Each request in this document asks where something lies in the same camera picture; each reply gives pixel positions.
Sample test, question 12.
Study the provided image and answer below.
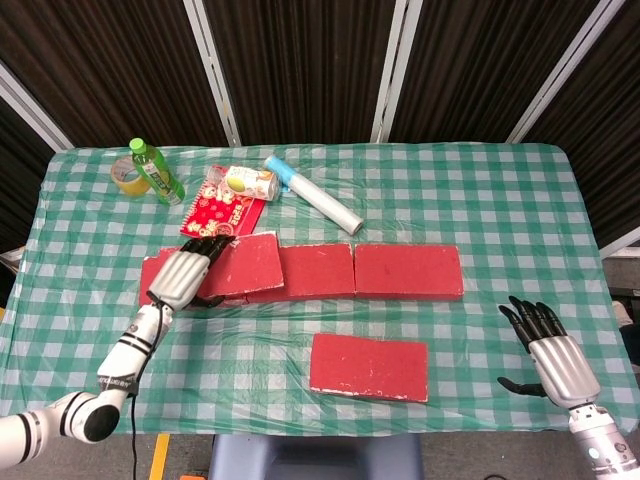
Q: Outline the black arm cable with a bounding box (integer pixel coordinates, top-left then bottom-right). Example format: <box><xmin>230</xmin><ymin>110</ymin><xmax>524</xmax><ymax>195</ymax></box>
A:
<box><xmin>129</xmin><ymin>294</ymin><xmax>167</xmax><ymax>480</ymax></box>

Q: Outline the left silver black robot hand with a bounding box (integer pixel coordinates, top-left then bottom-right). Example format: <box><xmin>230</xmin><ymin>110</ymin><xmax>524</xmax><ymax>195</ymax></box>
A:
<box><xmin>147</xmin><ymin>234</ymin><xmax>236</xmax><ymax>310</ymax></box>

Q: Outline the red spiral notebook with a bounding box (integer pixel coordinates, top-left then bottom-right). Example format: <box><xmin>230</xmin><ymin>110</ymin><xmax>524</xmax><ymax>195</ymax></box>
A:
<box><xmin>178</xmin><ymin>164</ymin><xmax>267</xmax><ymax>239</ymax></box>

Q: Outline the white frame post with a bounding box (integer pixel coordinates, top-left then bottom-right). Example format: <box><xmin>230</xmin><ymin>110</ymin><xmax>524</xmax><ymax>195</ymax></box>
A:
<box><xmin>182</xmin><ymin>0</ymin><xmax>244</xmax><ymax>147</ymax></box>
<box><xmin>597</xmin><ymin>227</ymin><xmax>640</xmax><ymax>259</ymax></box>
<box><xmin>370</xmin><ymin>0</ymin><xmax>424</xmax><ymax>144</ymax></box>
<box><xmin>505</xmin><ymin>0</ymin><xmax>616</xmax><ymax>144</ymax></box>
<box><xmin>0</xmin><ymin>62</ymin><xmax>76</xmax><ymax>151</ymax></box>

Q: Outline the green white checked tablecloth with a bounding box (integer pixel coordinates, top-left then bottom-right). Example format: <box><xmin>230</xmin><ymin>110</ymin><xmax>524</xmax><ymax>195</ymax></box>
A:
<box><xmin>0</xmin><ymin>142</ymin><xmax>640</xmax><ymax>436</ymax></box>

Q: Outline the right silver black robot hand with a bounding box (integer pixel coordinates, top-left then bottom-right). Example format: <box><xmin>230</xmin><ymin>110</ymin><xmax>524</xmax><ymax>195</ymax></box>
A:
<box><xmin>497</xmin><ymin>295</ymin><xmax>601</xmax><ymax>407</ymax></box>

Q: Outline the clear plastic film roll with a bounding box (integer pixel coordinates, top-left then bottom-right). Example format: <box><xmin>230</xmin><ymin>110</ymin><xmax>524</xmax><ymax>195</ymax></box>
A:
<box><xmin>263</xmin><ymin>154</ymin><xmax>365</xmax><ymax>234</ymax></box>

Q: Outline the green tea bottle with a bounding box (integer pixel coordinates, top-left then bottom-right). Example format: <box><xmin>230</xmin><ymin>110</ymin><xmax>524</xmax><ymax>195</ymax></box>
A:
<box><xmin>128</xmin><ymin>137</ymin><xmax>186</xmax><ymax>207</ymax></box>

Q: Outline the red brick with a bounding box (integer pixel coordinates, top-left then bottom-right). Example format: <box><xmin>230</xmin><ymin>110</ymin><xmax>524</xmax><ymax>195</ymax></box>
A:
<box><xmin>308</xmin><ymin>333</ymin><xmax>430</xmax><ymax>404</ymax></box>
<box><xmin>199</xmin><ymin>232</ymin><xmax>286</xmax><ymax>301</ymax></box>
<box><xmin>244</xmin><ymin>243</ymin><xmax>356</xmax><ymax>305</ymax></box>
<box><xmin>353</xmin><ymin>244</ymin><xmax>465</xmax><ymax>302</ymax></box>
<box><xmin>138</xmin><ymin>247</ymin><xmax>251</xmax><ymax>307</ymax></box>

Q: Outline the yellow packing tape roll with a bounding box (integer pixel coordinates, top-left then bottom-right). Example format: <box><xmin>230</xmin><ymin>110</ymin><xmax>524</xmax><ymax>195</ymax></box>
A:
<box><xmin>110</xmin><ymin>155</ymin><xmax>151</xmax><ymax>199</ymax></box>

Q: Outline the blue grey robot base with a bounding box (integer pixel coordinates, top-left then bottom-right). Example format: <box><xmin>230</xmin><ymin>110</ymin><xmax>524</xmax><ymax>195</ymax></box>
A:
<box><xmin>207</xmin><ymin>432</ymin><xmax>426</xmax><ymax>480</ymax></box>

